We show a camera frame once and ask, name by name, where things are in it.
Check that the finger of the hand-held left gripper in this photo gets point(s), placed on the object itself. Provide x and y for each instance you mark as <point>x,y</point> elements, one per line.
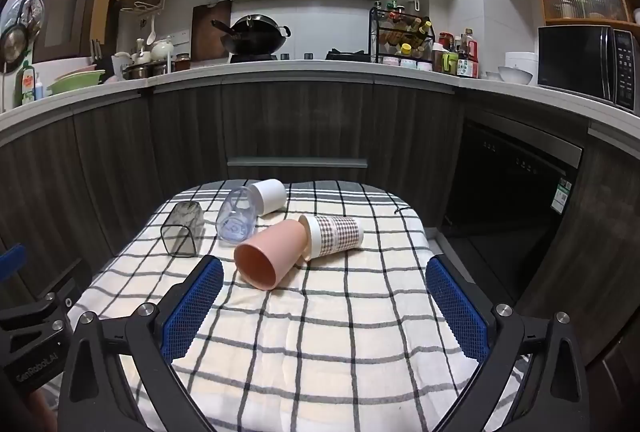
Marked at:
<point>45,307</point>

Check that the black checked white tablecloth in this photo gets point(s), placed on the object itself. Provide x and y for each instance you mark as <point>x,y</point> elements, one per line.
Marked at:
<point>320,342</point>

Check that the green plastic basin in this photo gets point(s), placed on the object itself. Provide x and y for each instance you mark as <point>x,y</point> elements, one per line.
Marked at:
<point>75,82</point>

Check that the clear bluish cup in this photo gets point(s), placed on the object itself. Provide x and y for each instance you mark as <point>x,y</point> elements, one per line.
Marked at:
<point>235,218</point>

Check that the green dish soap bottle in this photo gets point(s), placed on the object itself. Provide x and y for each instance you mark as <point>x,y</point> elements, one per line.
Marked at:
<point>27,86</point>

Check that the white teapot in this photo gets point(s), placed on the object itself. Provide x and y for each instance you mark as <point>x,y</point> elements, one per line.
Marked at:
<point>162,50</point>

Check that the steel pot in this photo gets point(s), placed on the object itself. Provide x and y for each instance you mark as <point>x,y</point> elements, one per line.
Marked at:
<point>142,70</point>

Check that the green jar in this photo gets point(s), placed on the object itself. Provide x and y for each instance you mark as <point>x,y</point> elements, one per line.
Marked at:
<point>450,62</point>

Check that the dark wood base cabinets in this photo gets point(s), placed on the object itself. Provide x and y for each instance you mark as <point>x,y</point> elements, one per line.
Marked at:
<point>300,121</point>

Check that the white rice cooker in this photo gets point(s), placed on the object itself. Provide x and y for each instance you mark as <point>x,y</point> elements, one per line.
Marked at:
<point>521,59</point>

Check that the white ladle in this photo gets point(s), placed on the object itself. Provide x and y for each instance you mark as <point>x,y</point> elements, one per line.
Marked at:
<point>151,31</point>

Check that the hanging frying pan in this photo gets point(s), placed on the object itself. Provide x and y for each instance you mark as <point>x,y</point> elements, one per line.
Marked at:
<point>17,34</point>

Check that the gas stove burner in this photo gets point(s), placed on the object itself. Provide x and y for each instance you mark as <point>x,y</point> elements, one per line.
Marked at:
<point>347,55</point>

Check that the dark sauce bottle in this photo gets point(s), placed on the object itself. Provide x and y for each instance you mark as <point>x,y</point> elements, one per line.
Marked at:
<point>468,59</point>

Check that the white pitcher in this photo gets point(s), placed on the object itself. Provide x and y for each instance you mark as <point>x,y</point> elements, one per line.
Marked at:
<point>121,65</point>

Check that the white cup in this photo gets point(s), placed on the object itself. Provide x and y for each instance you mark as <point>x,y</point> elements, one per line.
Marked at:
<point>270,196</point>

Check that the black wok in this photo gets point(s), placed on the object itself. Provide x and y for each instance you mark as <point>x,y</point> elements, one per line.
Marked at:
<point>255,36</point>

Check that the black spice rack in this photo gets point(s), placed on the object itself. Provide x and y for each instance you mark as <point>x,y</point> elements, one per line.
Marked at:
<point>400,36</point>

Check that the black microwave oven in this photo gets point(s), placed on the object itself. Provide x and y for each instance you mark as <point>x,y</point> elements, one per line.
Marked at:
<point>575,59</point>

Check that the grey transparent square cup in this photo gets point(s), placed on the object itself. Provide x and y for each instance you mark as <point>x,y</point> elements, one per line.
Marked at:
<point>183,230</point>

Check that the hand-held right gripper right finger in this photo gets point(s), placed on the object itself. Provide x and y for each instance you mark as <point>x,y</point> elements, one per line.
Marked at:
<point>460,317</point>

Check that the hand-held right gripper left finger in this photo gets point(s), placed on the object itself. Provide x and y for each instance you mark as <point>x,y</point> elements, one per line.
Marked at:
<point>192,312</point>

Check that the pink cup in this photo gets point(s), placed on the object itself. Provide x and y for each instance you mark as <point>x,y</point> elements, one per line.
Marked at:
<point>272,248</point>

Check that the large white bowl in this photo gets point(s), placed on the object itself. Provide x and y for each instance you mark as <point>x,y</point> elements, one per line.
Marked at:
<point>515,75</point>

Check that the built-in black dishwasher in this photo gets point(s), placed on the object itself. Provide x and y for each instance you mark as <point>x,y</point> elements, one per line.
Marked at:
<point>505,192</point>

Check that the dark wooden cutting board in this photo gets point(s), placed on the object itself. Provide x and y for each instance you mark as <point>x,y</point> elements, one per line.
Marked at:
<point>205,31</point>

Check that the brown checked cup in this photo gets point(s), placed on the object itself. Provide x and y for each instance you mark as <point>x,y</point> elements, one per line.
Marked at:
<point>336,234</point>

